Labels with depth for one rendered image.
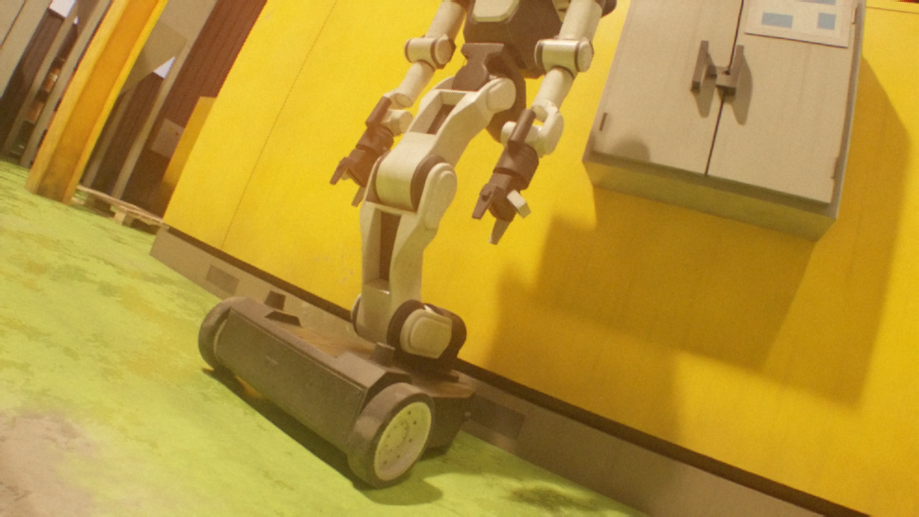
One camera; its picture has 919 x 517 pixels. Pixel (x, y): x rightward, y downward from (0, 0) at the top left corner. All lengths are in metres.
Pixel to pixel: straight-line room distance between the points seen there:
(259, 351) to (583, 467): 0.98
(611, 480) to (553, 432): 0.23
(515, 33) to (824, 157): 0.88
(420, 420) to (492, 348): 0.69
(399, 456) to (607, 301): 0.85
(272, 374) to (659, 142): 1.16
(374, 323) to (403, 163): 0.38
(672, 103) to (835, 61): 0.49
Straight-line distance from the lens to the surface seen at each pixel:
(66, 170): 4.55
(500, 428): 1.58
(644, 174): 1.43
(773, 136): 1.47
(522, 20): 1.36
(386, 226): 1.15
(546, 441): 1.54
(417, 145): 1.14
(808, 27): 1.70
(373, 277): 1.19
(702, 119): 1.48
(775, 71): 1.59
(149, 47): 8.81
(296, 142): 2.45
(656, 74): 1.57
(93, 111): 4.57
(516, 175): 1.06
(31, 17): 6.88
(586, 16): 1.35
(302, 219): 2.21
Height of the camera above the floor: 0.35
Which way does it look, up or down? 5 degrees up
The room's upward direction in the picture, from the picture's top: 21 degrees clockwise
